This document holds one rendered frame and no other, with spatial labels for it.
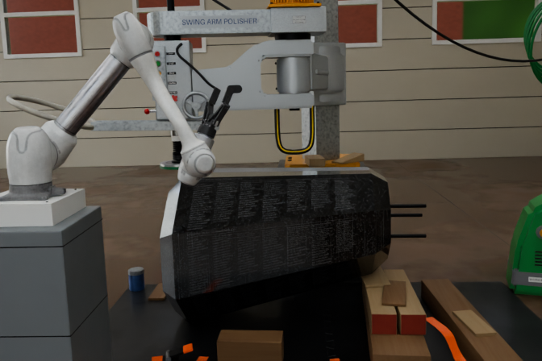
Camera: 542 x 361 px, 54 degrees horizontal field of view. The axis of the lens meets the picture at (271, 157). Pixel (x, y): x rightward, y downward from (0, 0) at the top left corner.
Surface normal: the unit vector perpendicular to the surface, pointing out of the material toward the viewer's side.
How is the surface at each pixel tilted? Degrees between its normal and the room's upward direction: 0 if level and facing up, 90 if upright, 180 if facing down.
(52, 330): 90
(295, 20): 90
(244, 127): 90
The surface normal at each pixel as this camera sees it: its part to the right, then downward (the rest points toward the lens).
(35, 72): -0.04, 0.14
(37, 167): 0.66, 0.08
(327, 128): 0.45, 0.11
